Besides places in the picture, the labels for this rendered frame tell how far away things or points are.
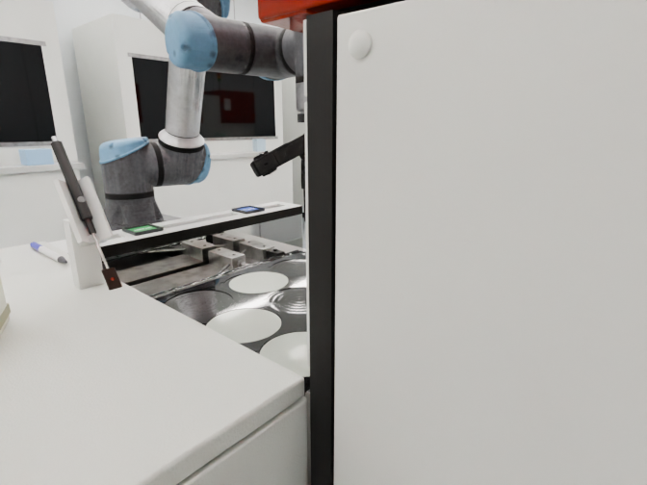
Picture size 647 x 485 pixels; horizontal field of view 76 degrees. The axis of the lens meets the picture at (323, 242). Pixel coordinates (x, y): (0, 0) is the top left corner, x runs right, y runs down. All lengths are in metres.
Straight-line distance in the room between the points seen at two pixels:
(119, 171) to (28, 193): 2.36
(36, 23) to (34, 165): 0.99
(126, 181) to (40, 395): 0.80
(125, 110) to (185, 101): 2.82
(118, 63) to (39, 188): 1.19
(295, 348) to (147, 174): 0.74
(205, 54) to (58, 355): 0.43
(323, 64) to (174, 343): 0.27
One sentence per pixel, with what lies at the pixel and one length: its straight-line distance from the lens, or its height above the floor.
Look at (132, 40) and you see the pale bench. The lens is 4.03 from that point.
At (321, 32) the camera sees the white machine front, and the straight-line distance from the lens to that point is 0.28.
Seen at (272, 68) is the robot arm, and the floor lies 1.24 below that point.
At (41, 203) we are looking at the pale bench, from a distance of 3.49.
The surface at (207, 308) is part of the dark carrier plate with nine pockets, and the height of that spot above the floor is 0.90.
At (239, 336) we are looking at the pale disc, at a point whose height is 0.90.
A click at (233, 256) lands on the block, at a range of 0.83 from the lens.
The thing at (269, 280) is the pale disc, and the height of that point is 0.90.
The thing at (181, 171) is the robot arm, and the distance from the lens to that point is 1.16.
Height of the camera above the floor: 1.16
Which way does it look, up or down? 16 degrees down
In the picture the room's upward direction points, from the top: straight up
